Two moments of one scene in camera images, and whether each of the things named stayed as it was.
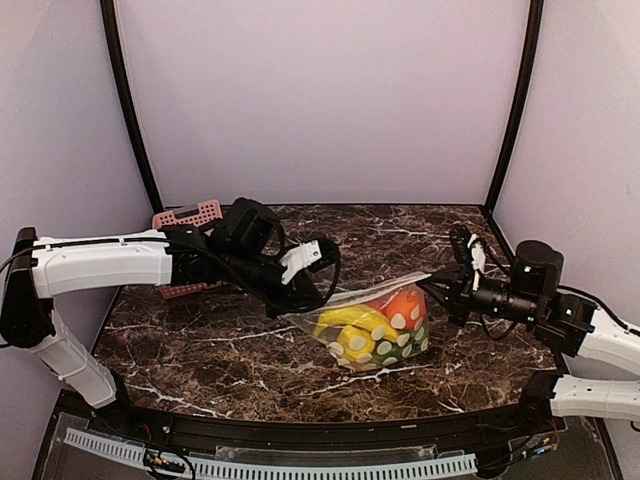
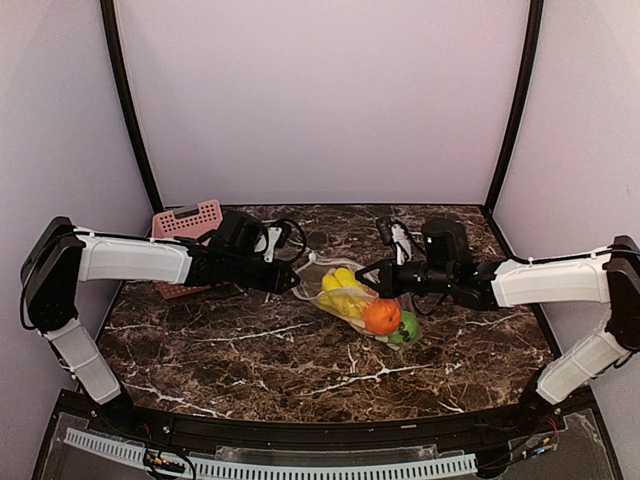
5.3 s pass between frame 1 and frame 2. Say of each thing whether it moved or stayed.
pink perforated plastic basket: stayed
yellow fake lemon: moved
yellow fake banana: moved
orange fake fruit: moved
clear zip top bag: moved
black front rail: stayed
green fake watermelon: moved
